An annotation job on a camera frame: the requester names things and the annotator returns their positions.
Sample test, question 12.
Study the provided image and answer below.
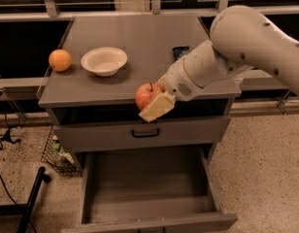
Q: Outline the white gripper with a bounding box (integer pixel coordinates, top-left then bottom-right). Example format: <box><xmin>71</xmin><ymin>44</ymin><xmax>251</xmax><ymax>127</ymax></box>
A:
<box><xmin>139</xmin><ymin>58</ymin><xmax>195</xmax><ymax>122</ymax></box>

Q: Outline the red apple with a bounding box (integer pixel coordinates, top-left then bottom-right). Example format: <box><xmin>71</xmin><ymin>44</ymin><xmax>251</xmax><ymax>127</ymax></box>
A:
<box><xmin>135</xmin><ymin>83</ymin><xmax>164</xmax><ymax>111</ymax></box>

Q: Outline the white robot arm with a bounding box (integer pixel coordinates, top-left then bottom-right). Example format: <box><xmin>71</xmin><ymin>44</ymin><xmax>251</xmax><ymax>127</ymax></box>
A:
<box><xmin>140</xmin><ymin>6</ymin><xmax>299</xmax><ymax>122</ymax></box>

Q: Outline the closed grey top drawer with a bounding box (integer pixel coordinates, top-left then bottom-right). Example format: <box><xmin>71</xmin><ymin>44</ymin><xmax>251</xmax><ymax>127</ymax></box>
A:
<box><xmin>53</xmin><ymin>116</ymin><xmax>230</xmax><ymax>152</ymax></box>

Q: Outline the grey drawer cabinet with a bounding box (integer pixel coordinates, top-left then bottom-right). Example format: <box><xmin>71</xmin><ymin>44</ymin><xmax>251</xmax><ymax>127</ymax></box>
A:
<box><xmin>38</xmin><ymin>14</ymin><xmax>243</xmax><ymax>233</ymax></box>

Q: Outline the open grey middle drawer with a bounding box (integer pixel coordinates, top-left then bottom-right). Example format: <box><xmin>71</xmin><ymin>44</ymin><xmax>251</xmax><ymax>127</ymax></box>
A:
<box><xmin>62</xmin><ymin>146</ymin><xmax>237</xmax><ymax>233</ymax></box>

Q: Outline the dark blue snack packet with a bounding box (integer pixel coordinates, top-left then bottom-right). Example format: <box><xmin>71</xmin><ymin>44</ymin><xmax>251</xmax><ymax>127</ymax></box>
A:
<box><xmin>172</xmin><ymin>46</ymin><xmax>189</xmax><ymax>61</ymax></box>

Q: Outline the white paper bowl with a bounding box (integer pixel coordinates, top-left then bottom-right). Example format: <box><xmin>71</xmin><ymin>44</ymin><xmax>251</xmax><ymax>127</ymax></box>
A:
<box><xmin>81</xmin><ymin>47</ymin><xmax>127</xmax><ymax>77</ymax></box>

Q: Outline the orange fruit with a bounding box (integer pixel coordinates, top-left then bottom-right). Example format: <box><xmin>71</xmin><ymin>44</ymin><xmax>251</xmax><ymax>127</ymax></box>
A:
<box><xmin>49</xmin><ymin>50</ymin><xmax>72</xmax><ymax>72</ymax></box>

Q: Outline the black stand leg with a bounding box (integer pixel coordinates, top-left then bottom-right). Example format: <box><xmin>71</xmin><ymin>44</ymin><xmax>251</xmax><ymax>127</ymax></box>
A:
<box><xmin>0</xmin><ymin>167</ymin><xmax>51</xmax><ymax>233</ymax></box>

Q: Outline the black wire basket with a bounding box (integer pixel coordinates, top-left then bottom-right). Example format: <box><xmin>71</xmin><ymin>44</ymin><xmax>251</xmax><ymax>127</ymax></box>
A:
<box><xmin>41</xmin><ymin>128</ymin><xmax>81</xmax><ymax>175</ymax></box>

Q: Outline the black floor cable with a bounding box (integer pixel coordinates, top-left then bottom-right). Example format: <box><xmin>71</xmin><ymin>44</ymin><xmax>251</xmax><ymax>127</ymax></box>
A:
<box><xmin>0</xmin><ymin>112</ymin><xmax>39</xmax><ymax>233</ymax></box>

